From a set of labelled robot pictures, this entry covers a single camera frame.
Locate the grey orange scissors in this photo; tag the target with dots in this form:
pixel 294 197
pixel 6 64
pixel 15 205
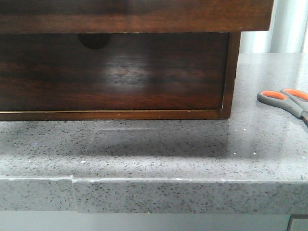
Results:
pixel 291 100

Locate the dark wooden drawer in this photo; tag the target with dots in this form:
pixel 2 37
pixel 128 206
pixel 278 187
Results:
pixel 134 16
pixel 144 77

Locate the dark wooden drawer cabinet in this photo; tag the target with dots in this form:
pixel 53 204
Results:
pixel 231 72

